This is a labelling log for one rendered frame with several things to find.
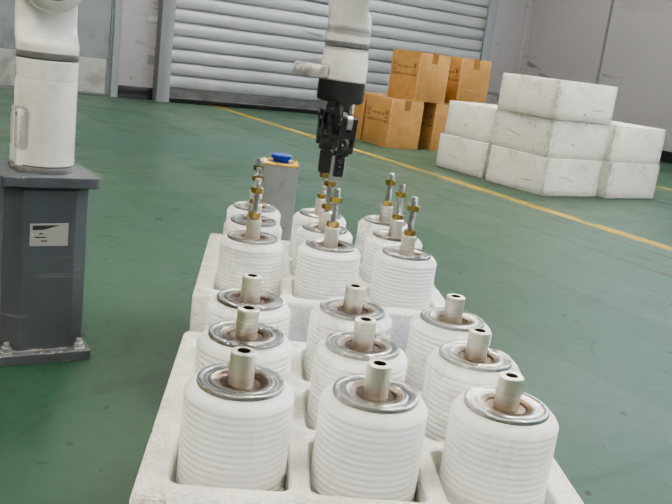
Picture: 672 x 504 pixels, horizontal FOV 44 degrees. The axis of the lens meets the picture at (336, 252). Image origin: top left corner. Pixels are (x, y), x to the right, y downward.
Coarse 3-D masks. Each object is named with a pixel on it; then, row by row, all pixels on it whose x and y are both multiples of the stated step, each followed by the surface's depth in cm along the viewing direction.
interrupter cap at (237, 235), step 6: (228, 234) 122; (234, 234) 123; (240, 234) 124; (264, 234) 126; (270, 234) 126; (234, 240) 121; (240, 240) 120; (246, 240) 120; (252, 240) 121; (258, 240) 121; (264, 240) 122; (270, 240) 123; (276, 240) 123
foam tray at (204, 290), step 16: (208, 240) 149; (208, 256) 138; (288, 256) 144; (208, 272) 128; (288, 272) 134; (208, 288) 120; (288, 288) 125; (368, 288) 132; (432, 288) 136; (192, 304) 118; (288, 304) 119; (304, 304) 119; (432, 304) 127; (192, 320) 118; (304, 320) 119; (400, 320) 121; (288, 336) 120; (304, 336) 120; (400, 336) 121
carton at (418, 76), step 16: (400, 64) 522; (416, 64) 508; (432, 64) 510; (448, 64) 517; (400, 80) 522; (416, 80) 508; (432, 80) 514; (400, 96) 522; (416, 96) 510; (432, 96) 517
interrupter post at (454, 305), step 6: (450, 294) 96; (456, 294) 96; (450, 300) 95; (456, 300) 94; (462, 300) 95; (450, 306) 95; (456, 306) 95; (462, 306) 95; (444, 312) 96; (450, 312) 95; (456, 312) 95; (462, 312) 95; (444, 318) 96; (450, 318) 95; (456, 318) 95
